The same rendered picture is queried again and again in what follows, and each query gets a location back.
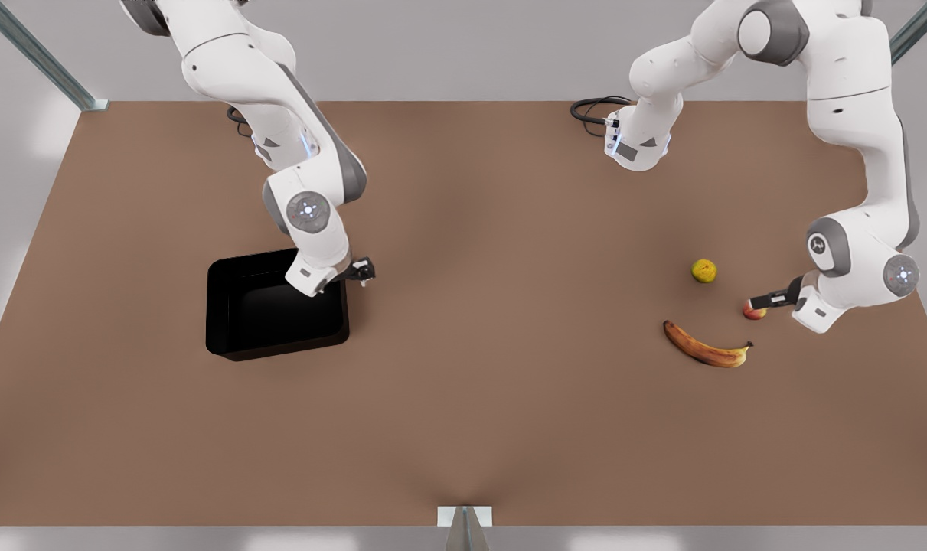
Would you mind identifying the black storage box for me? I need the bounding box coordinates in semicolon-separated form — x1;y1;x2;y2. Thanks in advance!
205;248;351;363

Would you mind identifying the spotted yellow banana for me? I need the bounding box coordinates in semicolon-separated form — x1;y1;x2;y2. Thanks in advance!
663;320;754;369

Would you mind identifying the silver frame post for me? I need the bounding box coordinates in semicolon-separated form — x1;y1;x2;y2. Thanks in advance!
889;0;927;65
437;505;494;551
0;0;109;112

